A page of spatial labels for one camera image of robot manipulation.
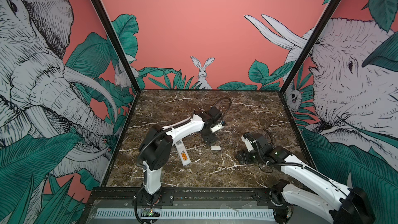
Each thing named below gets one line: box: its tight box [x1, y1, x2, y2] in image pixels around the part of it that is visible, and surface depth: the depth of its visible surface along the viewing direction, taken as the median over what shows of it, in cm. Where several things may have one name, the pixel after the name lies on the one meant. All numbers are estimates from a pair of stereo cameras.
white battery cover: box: [210, 145, 222, 151], surface depth 92 cm
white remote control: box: [175, 138, 192, 166], surface depth 88 cm
